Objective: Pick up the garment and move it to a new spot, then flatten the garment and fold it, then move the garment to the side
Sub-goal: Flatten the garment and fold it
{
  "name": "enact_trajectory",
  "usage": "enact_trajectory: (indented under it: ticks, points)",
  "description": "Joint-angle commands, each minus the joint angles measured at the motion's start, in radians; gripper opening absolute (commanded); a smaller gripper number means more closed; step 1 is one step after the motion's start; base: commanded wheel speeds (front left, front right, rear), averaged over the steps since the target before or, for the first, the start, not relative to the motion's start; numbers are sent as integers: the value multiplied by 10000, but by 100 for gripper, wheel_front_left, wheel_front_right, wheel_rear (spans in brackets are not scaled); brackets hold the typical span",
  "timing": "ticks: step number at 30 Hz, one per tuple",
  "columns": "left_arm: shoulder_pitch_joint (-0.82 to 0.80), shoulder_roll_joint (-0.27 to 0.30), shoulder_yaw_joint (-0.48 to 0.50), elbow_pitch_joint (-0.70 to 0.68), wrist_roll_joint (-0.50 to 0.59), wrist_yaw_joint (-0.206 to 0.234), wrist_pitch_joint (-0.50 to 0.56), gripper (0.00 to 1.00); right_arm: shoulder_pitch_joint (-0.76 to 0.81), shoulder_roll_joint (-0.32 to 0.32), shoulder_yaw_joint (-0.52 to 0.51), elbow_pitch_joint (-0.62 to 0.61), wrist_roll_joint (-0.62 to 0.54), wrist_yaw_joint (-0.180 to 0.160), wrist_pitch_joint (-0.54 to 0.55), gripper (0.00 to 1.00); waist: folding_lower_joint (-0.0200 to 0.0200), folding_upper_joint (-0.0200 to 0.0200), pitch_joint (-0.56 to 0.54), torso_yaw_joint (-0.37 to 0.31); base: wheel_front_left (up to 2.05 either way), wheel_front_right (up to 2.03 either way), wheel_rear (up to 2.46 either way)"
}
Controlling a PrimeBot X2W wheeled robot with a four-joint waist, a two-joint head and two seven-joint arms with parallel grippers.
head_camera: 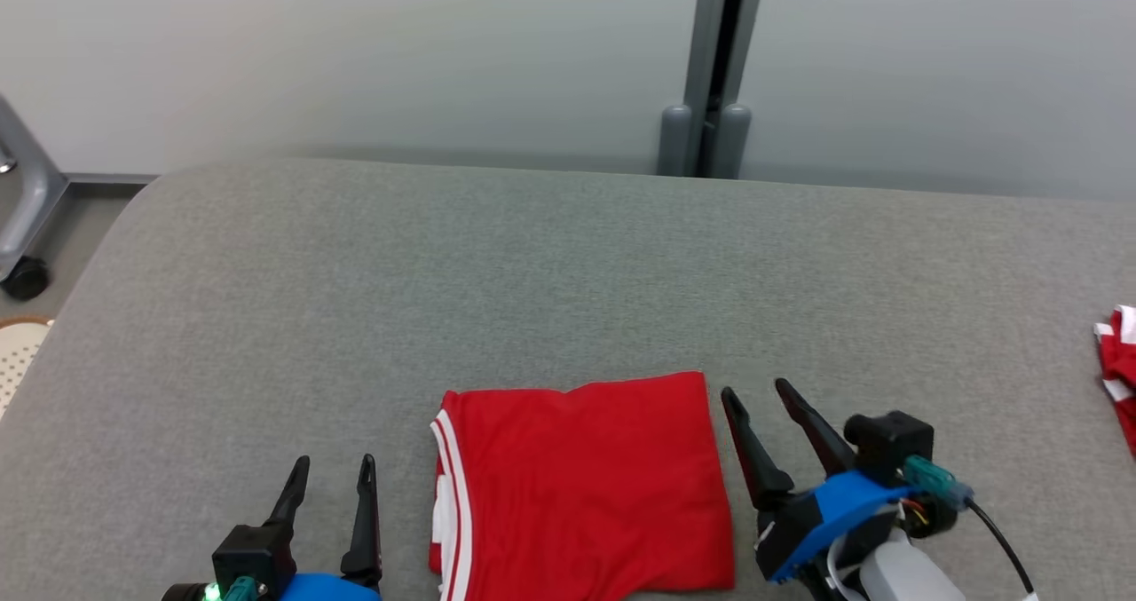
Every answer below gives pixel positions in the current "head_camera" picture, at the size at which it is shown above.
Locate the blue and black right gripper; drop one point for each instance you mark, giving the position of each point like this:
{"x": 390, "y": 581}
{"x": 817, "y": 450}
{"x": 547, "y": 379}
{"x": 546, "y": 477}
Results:
{"x": 825, "y": 517}

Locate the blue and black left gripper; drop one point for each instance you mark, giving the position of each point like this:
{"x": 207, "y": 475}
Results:
{"x": 328, "y": 589}

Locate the red jersey with white sleeves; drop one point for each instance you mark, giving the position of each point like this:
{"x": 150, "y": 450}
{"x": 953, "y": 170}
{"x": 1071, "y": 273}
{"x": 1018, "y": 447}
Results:
{"x": 586, "y": 494}

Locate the red shorts with white trim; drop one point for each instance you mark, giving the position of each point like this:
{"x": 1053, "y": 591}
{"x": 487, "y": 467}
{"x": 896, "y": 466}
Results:
{"x": 1120, "y": 370}

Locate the beige perforated round basket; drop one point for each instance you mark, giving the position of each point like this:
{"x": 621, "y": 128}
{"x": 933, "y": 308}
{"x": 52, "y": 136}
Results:
{"x": 19, "y": 357}

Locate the black caster wheel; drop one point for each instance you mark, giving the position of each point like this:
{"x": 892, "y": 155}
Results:
{"x": 25, "y": 279}

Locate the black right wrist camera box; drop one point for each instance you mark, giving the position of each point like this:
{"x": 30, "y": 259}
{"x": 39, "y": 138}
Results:
{"x": 887, "y": 446}

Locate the green left camera connector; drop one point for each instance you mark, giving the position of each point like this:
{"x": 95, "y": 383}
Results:
{"x": 235, "y": 590}

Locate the teal right camera connector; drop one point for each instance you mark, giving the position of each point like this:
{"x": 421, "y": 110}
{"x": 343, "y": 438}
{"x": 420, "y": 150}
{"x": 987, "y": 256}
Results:
{"x": 939, "y": 481}

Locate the grey partition post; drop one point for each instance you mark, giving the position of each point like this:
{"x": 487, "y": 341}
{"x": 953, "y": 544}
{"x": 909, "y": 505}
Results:
{"x": 714, "y": 59}

